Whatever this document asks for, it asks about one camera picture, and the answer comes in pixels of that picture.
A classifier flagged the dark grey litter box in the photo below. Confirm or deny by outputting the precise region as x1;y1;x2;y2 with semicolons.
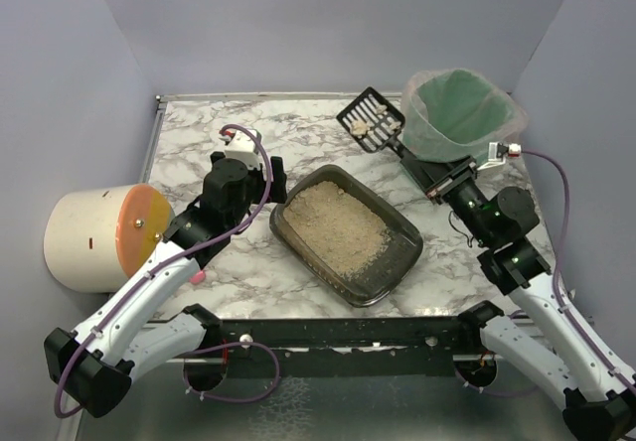
269;165;423;308

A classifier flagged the black litter scoop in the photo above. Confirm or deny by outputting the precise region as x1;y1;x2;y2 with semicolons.
336;86;405;158

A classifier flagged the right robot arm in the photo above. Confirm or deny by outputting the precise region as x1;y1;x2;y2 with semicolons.
398;148;635;440

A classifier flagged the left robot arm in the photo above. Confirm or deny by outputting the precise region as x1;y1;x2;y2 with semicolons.
44;152;287;418

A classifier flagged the beige cat litter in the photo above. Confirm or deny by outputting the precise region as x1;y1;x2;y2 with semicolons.
283;181;389;278

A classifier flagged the clear plastic bin liner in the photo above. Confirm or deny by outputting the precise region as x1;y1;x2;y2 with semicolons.
399;67;528;165

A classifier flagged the small pink object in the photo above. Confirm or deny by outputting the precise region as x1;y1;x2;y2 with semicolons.
190;271;206;285

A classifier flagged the cream cylinder with orange lid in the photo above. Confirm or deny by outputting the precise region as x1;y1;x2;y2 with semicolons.
44;184;174;293

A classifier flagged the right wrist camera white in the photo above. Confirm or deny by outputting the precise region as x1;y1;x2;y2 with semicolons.
478;142;522;171

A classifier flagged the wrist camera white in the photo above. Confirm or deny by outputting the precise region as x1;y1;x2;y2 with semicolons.
220;129;260;170
478;142;522;171

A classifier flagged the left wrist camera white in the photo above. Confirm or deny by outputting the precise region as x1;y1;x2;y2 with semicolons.
220;129;260;170

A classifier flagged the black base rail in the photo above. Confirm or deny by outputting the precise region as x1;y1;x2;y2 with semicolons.
174;315;487;378

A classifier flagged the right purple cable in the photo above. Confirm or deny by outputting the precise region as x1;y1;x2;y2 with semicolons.
516;148;636;387

